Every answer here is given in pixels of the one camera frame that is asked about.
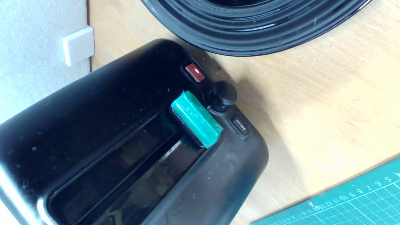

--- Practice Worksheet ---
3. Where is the black two-slot toaster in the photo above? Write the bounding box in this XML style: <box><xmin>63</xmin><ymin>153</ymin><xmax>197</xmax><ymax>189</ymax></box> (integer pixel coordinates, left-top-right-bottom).
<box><xmin>0</xmin><ymin>38</ymin><xmax>269</xmax><ymax>225</ymax></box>

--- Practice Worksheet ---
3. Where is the white wall clip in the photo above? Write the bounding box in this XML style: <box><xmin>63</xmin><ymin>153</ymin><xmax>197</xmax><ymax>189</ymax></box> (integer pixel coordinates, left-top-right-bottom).
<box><xmin>62</xmin><ymin>26</ymin><xmax>95</xmax><ymax>67</ymax></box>

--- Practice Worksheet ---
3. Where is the red toaster button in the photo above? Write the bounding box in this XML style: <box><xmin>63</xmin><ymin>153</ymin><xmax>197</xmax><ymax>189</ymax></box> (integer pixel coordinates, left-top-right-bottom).
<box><xmin>184</xmin><ymin>63</ymin><xmax>206</xmax><ymax>83</ymax></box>

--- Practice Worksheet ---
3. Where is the black round plate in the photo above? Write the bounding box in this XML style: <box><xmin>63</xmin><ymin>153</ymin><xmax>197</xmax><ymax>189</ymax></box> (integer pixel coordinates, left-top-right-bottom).
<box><xmin>141</xmin><ymin>0</ymin><xmax>372</xmax><ymax>57</ymax></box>

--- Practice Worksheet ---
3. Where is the black toaster button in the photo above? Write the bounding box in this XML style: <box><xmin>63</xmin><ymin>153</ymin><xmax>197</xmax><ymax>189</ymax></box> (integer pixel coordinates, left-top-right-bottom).
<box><xmin>231</xmin><ymin>114</ymin><xmax>251</xmax><ymax>136</ymax></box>

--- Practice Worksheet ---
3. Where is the green toaster lever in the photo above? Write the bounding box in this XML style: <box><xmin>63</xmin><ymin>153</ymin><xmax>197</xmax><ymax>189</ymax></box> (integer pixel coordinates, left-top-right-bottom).
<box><xmin>170</xmin><ymin>90</ymin><xmax>224</xmax><ymax>149</ymax></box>

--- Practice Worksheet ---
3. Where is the black toaster knob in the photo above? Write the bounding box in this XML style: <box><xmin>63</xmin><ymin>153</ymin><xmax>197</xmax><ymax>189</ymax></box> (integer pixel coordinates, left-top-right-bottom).
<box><xmin>207</xmin><ymin>80</ymin><xmax>238</xmax><ymax>112</ymax></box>

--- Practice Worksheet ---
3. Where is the green cutting mat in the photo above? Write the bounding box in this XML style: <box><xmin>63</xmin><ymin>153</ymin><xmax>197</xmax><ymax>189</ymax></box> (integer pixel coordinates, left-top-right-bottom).
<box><xmin>250</xmin><ymin>153</ymin><xmax>400</xmax><ymax>225</ymax></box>

